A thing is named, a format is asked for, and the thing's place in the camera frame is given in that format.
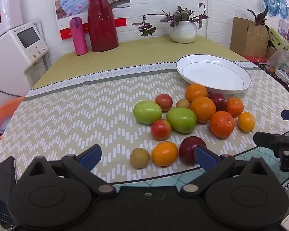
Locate large blue round wall decoration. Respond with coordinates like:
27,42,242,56
262,0,281,18

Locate dark red plum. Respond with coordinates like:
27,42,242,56
208,92,227,112
179,136,207,165

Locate clear plastic bag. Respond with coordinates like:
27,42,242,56
266,43,289,74

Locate green jujube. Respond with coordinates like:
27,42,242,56
133,100,162,125
166,107,197,134

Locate small tan kiwi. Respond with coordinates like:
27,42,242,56
176,99,191,110

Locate white wall water purifier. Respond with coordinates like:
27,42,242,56
0,0,24,42

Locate small yellow orange citrus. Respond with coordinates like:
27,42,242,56
152,141,179,167
237,112,255,133

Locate medium blue round wall decoration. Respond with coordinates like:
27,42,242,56
279,0,289,21

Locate purple plant in white pot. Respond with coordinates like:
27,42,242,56
131,3,209,44

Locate white plate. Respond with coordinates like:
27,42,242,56
176,54,252,95

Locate red thermos jug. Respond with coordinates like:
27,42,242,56
88,0,119,53

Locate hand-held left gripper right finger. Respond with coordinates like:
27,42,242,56
181,146,277,196

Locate red yellow nectarine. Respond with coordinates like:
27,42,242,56
151,119,172,141
155,94,173,112

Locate deep orange tangerine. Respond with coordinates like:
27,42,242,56
226,97,244,118
210,111,236,139

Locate orange plastic stool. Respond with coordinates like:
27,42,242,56
0,96,25,140

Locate pink bottle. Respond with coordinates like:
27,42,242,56
70,17,88,56

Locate wall photo print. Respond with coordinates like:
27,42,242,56
278,19,289,39

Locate dark purple plant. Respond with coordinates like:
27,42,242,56
247,6,271,34

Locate orange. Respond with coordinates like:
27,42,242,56
189,96,217,123
185,83,208,104

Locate white appliance with screen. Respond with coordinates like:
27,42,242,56
0,22,50,107

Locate red envelope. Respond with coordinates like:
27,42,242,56
244,55,268,64

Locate cardboard box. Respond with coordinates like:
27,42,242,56
230,17,271,58

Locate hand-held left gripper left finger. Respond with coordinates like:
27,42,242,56
20,144,116,196

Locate green carton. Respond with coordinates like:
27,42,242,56
269,28,289,47

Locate patterned tablecloth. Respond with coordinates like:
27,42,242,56
0,36,289,231

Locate white power strip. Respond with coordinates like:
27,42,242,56
276,69,289,90

